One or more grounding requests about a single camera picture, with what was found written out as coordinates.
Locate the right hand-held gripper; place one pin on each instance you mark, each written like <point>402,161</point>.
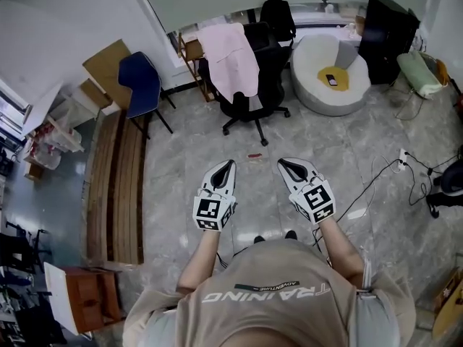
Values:
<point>318,201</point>

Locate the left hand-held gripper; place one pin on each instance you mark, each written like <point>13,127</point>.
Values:
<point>208,208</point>

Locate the black office chair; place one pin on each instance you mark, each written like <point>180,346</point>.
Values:
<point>269,74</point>

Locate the pink clothes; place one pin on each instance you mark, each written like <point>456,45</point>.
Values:
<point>231,67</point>

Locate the person's left forearm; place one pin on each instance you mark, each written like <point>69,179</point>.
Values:
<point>202,259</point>

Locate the person's right forearm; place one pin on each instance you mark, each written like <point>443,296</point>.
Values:
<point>341,251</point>

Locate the blue plastic chair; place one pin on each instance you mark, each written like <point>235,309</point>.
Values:
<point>139,85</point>

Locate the red tape strip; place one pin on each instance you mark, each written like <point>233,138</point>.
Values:
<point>255,155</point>

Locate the person's right black shoe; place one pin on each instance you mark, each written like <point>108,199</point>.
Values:
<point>291,235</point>

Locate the person's black shoe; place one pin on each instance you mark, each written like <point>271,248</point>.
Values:
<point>291,235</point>
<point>259,239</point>

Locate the person's left black shoe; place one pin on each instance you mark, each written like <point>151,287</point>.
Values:
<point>259,239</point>

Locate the white egg-shaped beanbag seat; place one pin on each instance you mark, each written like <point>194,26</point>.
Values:
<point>311,85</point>

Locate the wooden slat panel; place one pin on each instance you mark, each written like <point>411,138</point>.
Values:
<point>126,193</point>

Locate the black phone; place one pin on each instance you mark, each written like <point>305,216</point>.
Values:
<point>331,79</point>

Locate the white power strip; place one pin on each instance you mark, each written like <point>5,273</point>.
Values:
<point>402,159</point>

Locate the grey cushion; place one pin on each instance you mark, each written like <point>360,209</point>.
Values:
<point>345,56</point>

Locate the wooden rack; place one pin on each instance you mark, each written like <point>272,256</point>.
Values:
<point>193,51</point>

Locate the person's beige shirt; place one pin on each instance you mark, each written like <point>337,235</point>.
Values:
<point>267,302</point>

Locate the flat cardboard box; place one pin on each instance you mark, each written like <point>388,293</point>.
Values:
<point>94,93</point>

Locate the pale green folded blanket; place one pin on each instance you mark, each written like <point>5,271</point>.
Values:
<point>417,72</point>

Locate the black backpack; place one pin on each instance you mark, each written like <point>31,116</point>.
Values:
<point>276,18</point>

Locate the large cardboard sheet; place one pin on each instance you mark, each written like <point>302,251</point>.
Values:
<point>105,67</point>

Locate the black cabinet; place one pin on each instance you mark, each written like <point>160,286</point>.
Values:
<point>387,38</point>

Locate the small cardboard box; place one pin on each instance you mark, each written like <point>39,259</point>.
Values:
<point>360,24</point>

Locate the orange bag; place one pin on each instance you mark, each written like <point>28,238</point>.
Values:
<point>442,71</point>

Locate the clear plastic bags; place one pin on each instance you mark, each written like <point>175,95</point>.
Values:
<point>47,150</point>

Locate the brown wooden cabinet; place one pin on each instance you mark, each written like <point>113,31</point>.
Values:
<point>90,298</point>

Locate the white board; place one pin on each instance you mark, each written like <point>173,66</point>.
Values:
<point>61,295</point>

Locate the open cardboard box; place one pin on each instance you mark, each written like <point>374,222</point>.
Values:
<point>450,302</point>

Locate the black metal stand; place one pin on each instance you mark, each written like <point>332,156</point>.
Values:
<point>18,248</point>

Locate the white wooden frame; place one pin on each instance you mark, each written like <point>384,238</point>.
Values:
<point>67,132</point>

